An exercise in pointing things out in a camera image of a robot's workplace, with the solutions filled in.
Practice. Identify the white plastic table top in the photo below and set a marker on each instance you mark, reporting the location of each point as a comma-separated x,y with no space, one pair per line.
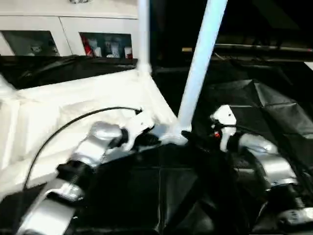
61,102

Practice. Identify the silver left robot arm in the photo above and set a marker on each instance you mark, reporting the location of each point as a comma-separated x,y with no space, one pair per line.
97,137

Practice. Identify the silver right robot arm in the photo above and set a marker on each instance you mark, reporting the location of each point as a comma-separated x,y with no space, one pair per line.
269,156

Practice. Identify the black mat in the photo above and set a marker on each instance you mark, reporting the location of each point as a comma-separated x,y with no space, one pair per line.
171,183

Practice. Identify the white mug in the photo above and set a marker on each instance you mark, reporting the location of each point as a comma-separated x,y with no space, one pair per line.
97,52

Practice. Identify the red bottle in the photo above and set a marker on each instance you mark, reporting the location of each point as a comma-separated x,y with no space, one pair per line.
86,47

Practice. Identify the black box with orange label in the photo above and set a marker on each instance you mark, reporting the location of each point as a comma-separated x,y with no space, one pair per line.
171,24

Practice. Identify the white flat board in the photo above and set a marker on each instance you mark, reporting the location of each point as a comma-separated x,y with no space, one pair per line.
309,65

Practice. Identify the white cabinet with glass doors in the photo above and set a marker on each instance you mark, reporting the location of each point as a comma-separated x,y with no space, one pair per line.
73,22

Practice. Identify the small grey metallic object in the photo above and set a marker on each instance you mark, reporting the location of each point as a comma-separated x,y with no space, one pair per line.
79,1

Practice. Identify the grey metal rail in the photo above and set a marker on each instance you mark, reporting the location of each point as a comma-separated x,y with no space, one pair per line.
264,47

